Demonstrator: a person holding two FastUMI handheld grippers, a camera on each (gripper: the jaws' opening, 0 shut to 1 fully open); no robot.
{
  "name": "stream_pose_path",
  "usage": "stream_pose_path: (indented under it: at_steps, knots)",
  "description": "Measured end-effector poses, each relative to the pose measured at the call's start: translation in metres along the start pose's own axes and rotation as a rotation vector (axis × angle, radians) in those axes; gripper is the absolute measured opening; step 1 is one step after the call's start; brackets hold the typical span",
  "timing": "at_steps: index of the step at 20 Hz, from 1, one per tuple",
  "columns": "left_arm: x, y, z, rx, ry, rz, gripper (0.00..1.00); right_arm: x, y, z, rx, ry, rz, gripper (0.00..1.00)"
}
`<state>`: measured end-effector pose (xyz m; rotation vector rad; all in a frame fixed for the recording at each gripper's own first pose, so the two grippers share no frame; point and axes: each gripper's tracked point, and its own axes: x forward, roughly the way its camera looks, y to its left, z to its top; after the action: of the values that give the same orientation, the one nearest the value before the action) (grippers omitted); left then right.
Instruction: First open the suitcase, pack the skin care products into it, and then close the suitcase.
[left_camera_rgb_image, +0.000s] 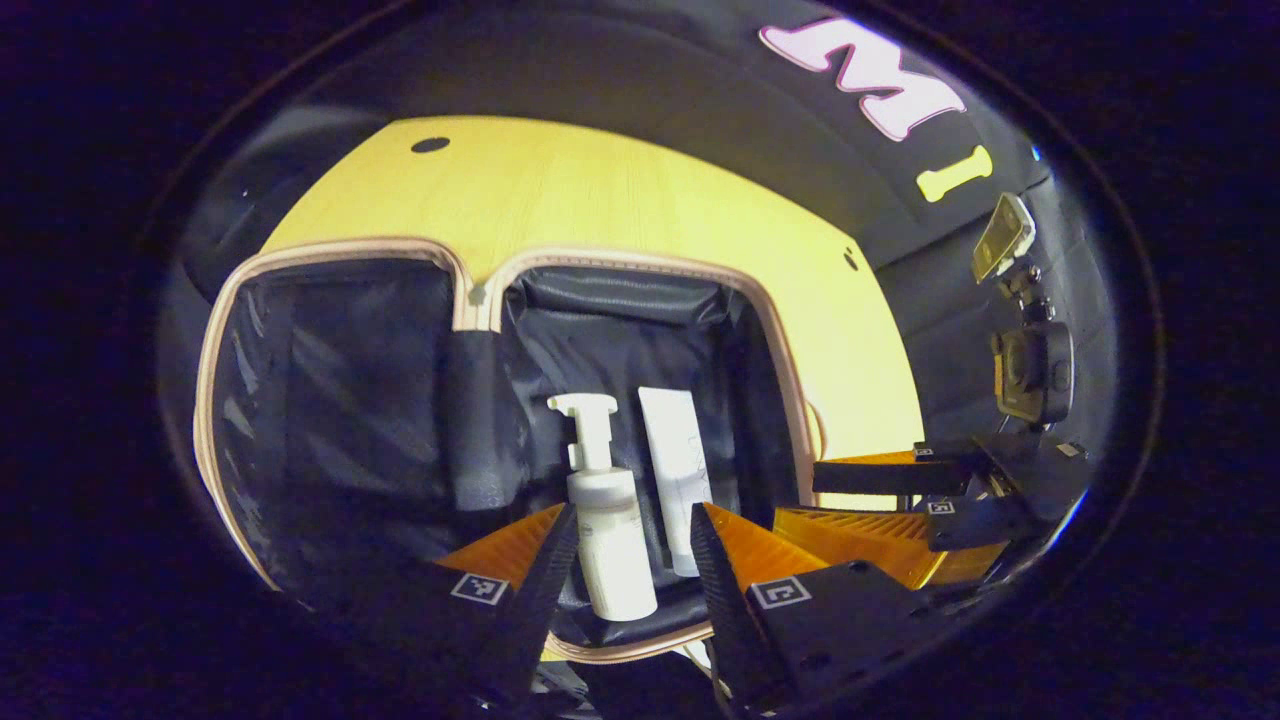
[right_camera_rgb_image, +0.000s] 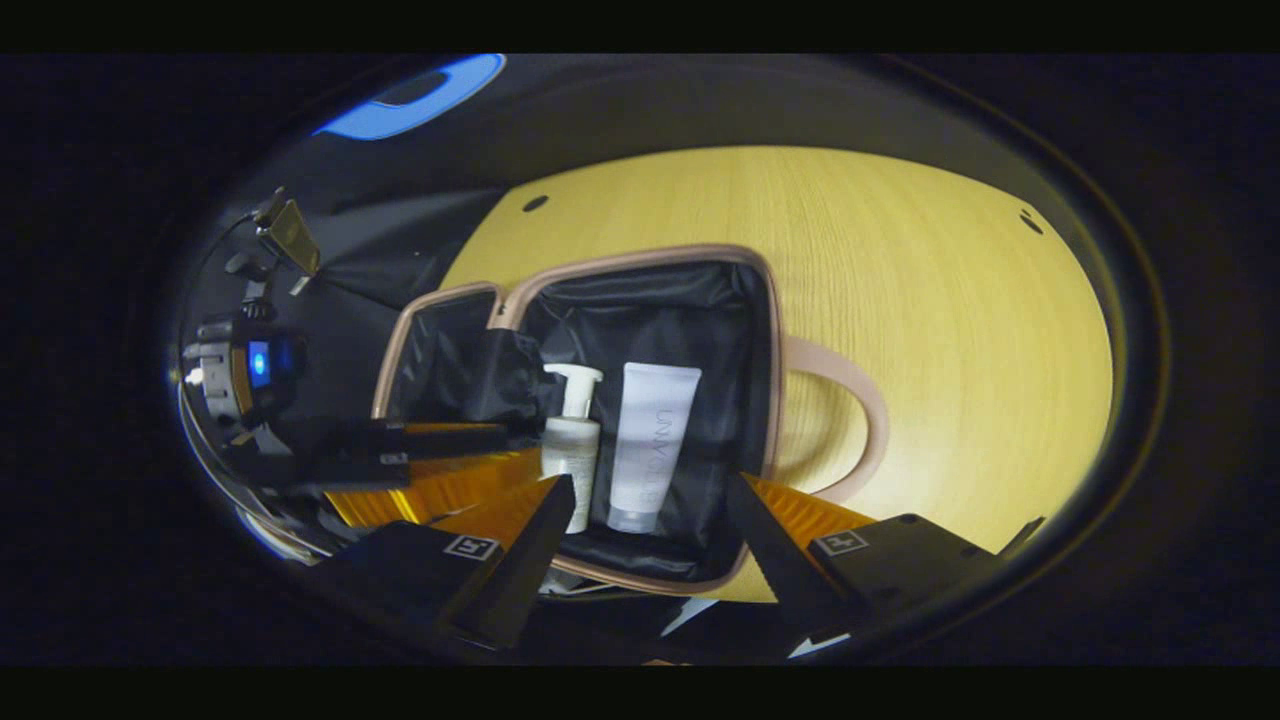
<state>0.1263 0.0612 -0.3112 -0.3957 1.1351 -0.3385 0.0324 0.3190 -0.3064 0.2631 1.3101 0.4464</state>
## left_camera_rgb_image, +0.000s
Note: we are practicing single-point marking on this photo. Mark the pink suitcase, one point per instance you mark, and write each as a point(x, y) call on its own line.
point(350, 400)

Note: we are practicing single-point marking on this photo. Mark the white pump bottle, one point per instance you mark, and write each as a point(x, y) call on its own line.
point(612, 540)

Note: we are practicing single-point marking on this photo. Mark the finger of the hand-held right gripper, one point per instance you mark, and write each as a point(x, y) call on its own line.
point(870, 478)
point(870, 540)

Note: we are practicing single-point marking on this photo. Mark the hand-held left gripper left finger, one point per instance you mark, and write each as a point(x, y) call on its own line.
point(540, 590)

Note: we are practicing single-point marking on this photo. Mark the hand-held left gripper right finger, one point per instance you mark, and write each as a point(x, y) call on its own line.
point(725, 600)

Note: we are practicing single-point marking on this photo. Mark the white squeeze tube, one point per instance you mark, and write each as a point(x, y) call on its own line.
point(675, 460)

